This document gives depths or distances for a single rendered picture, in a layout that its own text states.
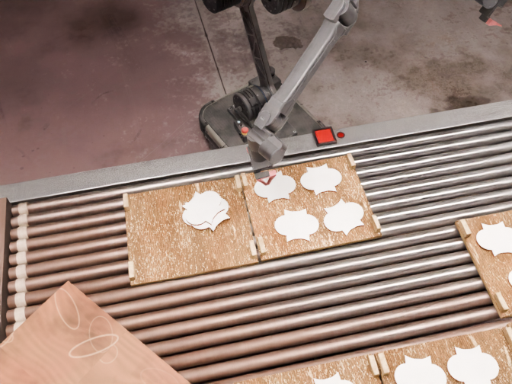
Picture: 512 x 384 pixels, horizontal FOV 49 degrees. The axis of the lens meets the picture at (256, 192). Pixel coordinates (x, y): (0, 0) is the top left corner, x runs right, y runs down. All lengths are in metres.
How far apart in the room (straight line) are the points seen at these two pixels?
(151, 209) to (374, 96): 2.03
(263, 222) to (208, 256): 0.22
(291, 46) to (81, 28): 1.46
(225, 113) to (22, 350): 1.86
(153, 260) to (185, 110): 1.79
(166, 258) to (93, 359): 0.41
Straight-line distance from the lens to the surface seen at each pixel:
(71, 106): 3.72
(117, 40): 4.09
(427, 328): 1.83
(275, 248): 1.86
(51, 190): 2.14
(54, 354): 1.70
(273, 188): 1.97
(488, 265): 1.97
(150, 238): 1.91
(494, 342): 1.86
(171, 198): 1.99
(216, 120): 3.13
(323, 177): 2.01
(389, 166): 2.11
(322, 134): 2.16
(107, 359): 1.65
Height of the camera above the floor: 2.56
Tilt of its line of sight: 55 degrees down
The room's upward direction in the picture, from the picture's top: 1 degrees counter-clockwise
